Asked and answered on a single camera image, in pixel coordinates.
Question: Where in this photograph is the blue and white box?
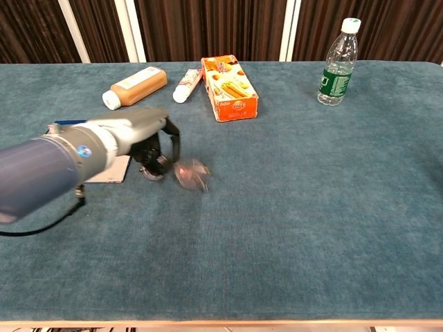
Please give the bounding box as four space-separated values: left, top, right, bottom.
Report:
46 119 133 185

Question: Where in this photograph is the orange biscuit box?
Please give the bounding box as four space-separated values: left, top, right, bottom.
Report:
200 54 260 123

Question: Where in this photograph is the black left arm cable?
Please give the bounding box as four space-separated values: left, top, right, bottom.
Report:
0 185 87 238

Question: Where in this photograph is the clear water bottle green label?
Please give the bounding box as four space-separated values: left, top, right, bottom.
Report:
317 17 362 107

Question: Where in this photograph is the teal table cloth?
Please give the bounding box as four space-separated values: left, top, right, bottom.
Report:
0 60 443 322

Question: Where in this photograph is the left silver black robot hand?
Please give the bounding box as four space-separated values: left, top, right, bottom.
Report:
86 107 181 177

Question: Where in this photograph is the white toothpaste tube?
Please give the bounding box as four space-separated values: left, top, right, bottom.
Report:
172 68 204 104

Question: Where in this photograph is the white aluminium frame post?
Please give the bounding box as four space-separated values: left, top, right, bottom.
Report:
114 0 147 63
278 0 302 62
57 0 91 64

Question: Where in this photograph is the dark brown pleated curtain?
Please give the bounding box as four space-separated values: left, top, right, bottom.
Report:
0 0 443 66

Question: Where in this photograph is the brown bottle with white cap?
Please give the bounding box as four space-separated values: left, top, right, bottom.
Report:
102 66 169 111

